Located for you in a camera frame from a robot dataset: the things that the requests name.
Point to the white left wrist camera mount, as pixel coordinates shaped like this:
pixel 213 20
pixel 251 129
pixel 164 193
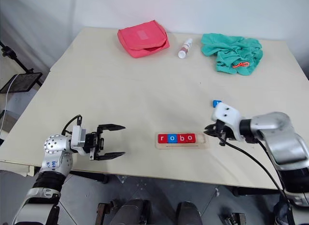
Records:
pixel 78 139

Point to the crumpled green cloth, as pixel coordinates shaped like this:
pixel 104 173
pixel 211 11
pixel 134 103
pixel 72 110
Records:
pixel 227 46

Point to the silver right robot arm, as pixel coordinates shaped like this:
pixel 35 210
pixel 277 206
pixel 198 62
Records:
pixel 277 138

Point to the black metal bracket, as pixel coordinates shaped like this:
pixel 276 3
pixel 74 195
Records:
pixel 235 219
pixel 102 214

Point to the red letter tile b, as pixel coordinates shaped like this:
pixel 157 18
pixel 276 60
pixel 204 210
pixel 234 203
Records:
pixel 180 138

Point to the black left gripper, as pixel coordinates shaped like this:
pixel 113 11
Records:
pixel 93 144

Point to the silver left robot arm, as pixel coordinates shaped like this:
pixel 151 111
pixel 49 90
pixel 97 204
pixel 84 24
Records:
pixel 54 159

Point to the wooden letter tray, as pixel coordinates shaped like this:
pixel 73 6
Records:
pixel 181 146

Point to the red fabric zipper pouch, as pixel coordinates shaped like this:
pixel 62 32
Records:
pixel 140 39

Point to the person's leg with shoe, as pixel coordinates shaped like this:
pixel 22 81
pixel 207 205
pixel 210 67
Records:
pixel 281 213

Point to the white tube bottle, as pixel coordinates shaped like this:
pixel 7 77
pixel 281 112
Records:
pixel 185 48

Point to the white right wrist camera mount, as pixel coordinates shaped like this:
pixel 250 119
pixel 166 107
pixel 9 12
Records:
pixel 227 116

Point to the red letter tile r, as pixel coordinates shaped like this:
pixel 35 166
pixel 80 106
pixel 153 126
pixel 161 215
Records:
pixel 162 138

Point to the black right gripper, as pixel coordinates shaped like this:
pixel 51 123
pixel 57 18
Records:
pixel 223 133

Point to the black table frame bar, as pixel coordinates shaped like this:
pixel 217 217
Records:
pixel 93 178
pixel 256 191

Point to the blue letter tile o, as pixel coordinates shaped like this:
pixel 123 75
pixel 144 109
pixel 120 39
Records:
pixel 171 138

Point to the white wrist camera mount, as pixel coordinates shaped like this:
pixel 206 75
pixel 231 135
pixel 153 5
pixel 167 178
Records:
pixel 227 116
pixel 78 139

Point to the black flat tablet panel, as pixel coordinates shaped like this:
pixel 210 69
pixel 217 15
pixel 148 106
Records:
pixel 21 82

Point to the red letter tile o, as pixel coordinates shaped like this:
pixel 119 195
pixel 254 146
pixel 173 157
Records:
pixel 189 138

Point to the blue letter tile t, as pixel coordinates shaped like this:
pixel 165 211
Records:
pixel 215 103

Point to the black tripod stand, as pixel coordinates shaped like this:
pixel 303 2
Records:
pixel 14 58

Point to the dark rounded shape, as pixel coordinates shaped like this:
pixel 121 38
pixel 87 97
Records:
pixel 132 213
pixel 188 214

